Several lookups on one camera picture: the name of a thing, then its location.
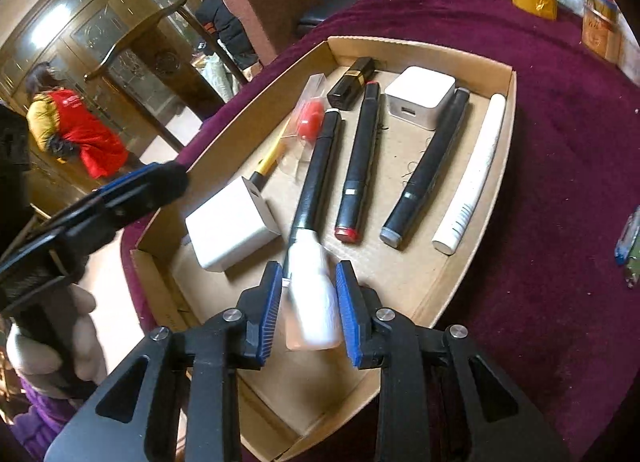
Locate white charger cube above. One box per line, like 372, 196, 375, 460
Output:
185, 177, 283, 273
384, 66, 457, 131

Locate black marker red end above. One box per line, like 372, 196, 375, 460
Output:
334, 82, 383, 243

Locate black lipstick case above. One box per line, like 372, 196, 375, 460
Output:
326, 56, 377, 111

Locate maroon armchair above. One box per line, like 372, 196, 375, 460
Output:
221, 0, 356, 67

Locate blue pen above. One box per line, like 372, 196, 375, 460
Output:
614, 207, 640, 265

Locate long white tube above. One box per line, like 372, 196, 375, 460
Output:
431, 93, 508, 257

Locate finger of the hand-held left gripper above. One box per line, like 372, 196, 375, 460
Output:
75, 169, 191, 243
65, 164, 167, 220

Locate wooden glass cabinet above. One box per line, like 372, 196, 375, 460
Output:
0, 0, 226, 223

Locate white glue bottle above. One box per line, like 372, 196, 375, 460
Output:
282, 237, 343, 350

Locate yellow box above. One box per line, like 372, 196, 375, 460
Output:
511, 0, 558, 21

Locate cardboard tray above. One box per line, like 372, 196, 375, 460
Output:
120, 36, 518, 462

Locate dark wooden stand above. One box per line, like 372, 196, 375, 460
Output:
82, 0, 251, 153

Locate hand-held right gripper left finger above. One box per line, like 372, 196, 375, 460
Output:
45, 262, 286, 462

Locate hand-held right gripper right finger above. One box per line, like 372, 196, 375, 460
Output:
335, 262, 571, 462

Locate yellow handled small tool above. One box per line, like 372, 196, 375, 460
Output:
249, 129, 291, 190

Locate person's left hand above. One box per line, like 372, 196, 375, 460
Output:
5, 282, 108, 400

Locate person's left forearm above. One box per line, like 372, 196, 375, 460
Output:
7, 382, 76, 462

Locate clear packet with red item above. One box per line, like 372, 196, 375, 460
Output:
282, 74, 326, 177

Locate black marker grey ends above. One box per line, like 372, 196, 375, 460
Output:
380, 86, 471, 247

